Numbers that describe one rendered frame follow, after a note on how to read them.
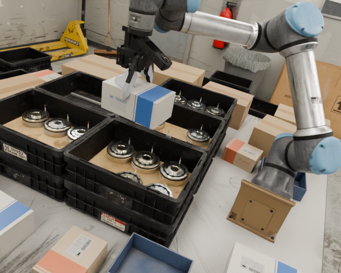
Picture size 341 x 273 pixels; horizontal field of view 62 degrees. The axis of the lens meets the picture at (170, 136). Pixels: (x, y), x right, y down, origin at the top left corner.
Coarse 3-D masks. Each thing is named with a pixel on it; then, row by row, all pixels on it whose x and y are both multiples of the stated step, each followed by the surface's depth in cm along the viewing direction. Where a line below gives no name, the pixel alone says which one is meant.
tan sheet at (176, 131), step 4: (168, 124) 136; (164, 128) 131; (168, 128) 132; (172, 128) 133; (176, 128) 133; (180, 128) 134; (184, 128) 135; (164, 132) 128; (172, 132) 130; (176, 132) 130; (180, 132) 131; (184, 132) 132; (176, 136) 127; (180, 136) 128; (184, 136) 128; (184, 140) 126
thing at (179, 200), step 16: (96, 128) 103; (144, 128) 109; (80, 144) 94; (64, 160) 88; (80, 160) 86; (112, 176) 83; (192, 176) 89; (144, 192) 81; (160, 192) 81; (176, 208) 80
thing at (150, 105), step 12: (108, 84) 88; (144, 84) 92; (108, 96) 90; (120, 96) 87; (132, 96) 85; (144, 96) 84; (156, 96) 86; (168, 96) 87; (108, 108) 92; (120, 108) 89; (132, 108) 87; (144, 108) 85; (156, 108) 83; (168, 108) 91; (132, 120) 89; (144, 120) 87; (156, 120) 86
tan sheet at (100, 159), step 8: (104, 152) 108; (96, 160) 103; (104, 160) 104; (112, 168) 101; (120, 168) 102; (128, 168) 103; (144, 176) 101; (152, 176) 101; (144, 184) 97; (184, 184) 101; (176, 192) 96
